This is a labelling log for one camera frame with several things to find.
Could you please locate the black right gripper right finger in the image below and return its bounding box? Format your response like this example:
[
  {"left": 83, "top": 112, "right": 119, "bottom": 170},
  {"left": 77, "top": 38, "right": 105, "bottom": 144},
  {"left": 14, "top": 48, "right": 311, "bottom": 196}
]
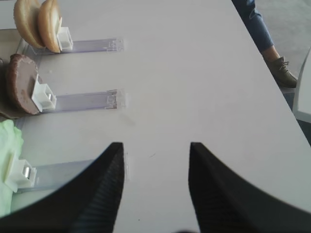
[{"left": 188, "top": 142, "right": 311, "bottom": 233}]

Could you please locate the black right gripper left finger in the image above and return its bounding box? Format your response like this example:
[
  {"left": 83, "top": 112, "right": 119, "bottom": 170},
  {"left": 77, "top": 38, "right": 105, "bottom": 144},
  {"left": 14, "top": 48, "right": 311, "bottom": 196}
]
[{"left": 0, "top": 142, "right": 124, "bottom": 233}]

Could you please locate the white lettuce pusher block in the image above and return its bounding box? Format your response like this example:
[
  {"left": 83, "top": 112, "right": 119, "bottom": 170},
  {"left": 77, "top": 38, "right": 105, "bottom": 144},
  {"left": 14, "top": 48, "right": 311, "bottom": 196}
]
[{"left": 4, "top": 155, "right": 37, "bottom": 193}]

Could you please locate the pale green lettuce leaf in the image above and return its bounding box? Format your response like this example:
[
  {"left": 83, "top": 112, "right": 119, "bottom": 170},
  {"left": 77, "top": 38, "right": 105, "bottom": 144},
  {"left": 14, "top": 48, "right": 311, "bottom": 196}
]
[{"left": 0, "top": 120, "right": 24, "bottom": 217}]

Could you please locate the brown meat patty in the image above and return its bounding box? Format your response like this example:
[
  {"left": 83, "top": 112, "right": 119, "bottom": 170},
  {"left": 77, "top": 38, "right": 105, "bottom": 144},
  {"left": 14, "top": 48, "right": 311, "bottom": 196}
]
[{"left": 5, "top": 53, "right": 39, "bottom": 115}]

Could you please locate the white bread pusher block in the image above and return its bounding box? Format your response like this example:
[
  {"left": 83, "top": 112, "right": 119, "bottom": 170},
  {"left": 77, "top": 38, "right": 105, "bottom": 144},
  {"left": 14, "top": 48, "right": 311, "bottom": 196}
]
[{"left": 56, "top": 17, "right": 73, "bottom": 51}]

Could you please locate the front tan bread bun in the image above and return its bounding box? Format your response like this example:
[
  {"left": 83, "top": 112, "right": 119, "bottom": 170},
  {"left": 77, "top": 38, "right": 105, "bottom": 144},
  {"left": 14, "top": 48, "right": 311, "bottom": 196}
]
[{"left": 37, "top": 0, "right": 61, "bottom": 53}]

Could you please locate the tan bread bun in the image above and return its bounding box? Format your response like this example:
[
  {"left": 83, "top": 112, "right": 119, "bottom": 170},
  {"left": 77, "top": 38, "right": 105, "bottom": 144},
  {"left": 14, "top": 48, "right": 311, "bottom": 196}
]
[
  {"left": 37, "top": 0, "right": 61, "bottom": 53},
  {"left": 13, "top": 0, "right": 45, "bottom": 49}
]

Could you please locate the rear tan bread bun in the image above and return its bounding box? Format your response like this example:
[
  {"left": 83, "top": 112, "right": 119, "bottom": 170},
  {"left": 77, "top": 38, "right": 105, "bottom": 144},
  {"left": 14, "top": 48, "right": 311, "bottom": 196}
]
[{"left": 13, "top": 0, "right": 45, "bottom": 49}]

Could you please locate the white patty pusher block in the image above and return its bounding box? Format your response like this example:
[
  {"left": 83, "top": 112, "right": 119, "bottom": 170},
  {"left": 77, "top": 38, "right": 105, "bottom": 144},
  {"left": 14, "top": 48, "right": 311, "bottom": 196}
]
[{"left": 31, "top": 74, "right": 57, "bottom": 113}]

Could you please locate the olive green shoe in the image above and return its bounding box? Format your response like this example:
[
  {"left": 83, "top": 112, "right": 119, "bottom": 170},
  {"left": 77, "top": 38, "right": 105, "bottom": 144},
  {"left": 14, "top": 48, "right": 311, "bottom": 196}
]
[{"left": 266, "top": 56, "right": 297, "bottom": 88}]

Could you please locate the person leg in jeans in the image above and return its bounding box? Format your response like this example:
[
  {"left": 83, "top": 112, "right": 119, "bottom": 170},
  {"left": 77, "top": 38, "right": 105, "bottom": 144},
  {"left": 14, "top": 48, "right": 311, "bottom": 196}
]
[{"left": 232, "top": 0, "right": 280, "bottom": 62}]

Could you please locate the clear lettuce dispenser rail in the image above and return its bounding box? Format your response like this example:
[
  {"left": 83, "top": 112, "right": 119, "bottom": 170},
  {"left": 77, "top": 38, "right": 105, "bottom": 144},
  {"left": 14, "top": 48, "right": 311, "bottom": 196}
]
[{"left": 17, "top": 160, "right": 94, "bottom": 194}]

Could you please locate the clear patty dispenser rail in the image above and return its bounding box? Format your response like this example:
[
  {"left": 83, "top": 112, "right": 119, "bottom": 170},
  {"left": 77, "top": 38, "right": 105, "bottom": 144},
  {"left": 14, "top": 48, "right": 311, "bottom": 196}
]
[{"left": 42, "top": 89, "right": 127, "bottom": 114}]

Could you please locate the clear bread dispenser rail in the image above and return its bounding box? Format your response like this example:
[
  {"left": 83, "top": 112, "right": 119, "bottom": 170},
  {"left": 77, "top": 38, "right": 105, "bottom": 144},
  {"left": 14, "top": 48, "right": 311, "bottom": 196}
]
[{"left": 16, "top": 38, "right": 124, "bottom": 55}]

